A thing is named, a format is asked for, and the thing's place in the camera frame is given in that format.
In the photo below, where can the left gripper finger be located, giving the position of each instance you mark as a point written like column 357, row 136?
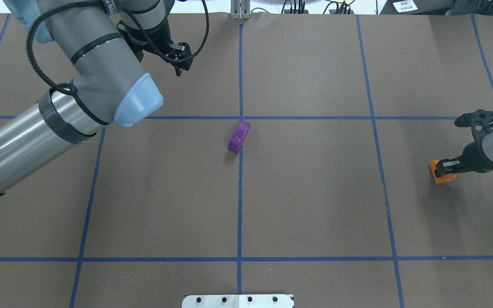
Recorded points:
column 182, row 54

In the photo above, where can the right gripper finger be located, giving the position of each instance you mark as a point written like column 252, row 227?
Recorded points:
column 447, row 164
column 447, row 173

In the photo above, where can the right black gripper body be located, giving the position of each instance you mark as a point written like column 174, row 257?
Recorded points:
column 474, row 156

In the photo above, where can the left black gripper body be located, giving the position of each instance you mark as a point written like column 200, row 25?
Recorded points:
column 149, row 37

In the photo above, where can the orange trapezoid block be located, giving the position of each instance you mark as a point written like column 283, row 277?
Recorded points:
column 438, row 181

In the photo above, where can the purple trapezoid block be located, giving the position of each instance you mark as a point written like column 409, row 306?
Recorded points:
column 238, row 137

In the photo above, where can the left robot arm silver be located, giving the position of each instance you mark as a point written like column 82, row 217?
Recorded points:
column 104, row 41

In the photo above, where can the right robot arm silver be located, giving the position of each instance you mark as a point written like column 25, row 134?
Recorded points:
column 486, row 143

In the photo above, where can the aluminium frame post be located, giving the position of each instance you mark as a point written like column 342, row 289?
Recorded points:
column 240, row 9

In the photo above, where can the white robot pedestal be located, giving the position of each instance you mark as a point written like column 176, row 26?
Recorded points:
column 239, row 301

